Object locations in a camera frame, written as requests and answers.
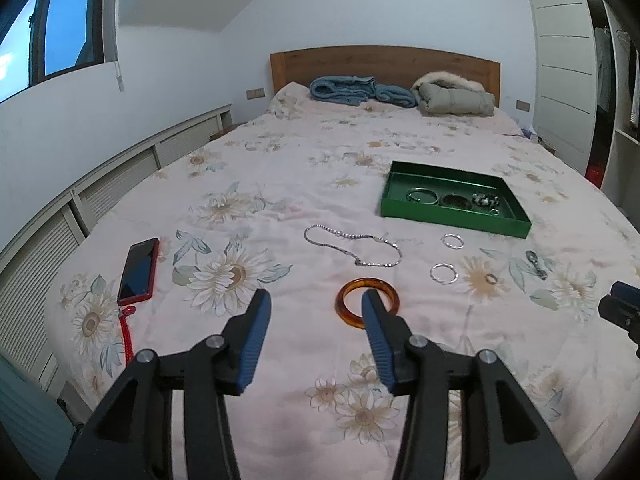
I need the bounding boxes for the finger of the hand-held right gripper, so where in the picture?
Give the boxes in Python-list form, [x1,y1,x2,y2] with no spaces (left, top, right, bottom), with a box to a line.
[598,281,640,356]

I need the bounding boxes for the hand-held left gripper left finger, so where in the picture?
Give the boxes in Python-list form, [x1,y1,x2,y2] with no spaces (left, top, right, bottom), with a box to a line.
[55,288,273,480]

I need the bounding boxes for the red box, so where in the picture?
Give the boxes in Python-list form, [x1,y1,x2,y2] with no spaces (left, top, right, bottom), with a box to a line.
[586,159,607,189]

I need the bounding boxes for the white wardrobe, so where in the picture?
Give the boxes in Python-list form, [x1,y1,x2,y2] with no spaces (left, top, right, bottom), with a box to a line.
[520,0,640,213]

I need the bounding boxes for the amber bangle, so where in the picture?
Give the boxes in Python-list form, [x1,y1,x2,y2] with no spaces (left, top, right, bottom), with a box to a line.
[335,277,401,332]

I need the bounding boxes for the window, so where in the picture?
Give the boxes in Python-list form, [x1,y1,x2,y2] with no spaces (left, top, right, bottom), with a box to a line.
[0,0,109,104]

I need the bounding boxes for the blue folded blanket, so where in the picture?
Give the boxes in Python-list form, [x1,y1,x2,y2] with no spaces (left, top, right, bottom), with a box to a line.
[309,76,419,109]

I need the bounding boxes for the red tassel strap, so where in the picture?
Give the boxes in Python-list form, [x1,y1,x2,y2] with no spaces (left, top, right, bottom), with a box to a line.
[118,304,139,366]

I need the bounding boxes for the red smartphone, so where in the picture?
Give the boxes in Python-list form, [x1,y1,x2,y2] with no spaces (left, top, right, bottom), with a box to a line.
[117,237,161,307]

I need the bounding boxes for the white louvered wall cabinet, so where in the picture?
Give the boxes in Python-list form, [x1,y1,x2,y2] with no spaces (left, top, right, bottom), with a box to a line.
[0,103,234,397]

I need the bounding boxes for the wooden headboard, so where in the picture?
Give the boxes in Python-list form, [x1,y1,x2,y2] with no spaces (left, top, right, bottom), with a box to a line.
[270,45,502,109]

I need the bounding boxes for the silver chain necklace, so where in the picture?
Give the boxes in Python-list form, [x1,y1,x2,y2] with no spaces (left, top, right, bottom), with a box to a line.
[304,224,403,268]

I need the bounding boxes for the dark metal hair clip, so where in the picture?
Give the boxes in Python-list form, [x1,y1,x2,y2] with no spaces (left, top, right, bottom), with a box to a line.
[525,250,549,280]

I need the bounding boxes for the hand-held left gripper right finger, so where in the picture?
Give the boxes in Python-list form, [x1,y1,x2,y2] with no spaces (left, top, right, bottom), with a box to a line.
[361,290,581,480]

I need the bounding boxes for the hanging clothes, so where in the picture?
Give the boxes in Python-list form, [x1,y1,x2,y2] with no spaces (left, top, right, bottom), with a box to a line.
[594,25,615,111]

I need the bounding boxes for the beige padded jacket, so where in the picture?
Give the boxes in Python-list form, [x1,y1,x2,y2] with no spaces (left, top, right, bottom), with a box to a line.
[411,71,497,118]

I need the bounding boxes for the green tray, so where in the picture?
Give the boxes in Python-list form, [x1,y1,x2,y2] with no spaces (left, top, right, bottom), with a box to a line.
[378,160,532,239]

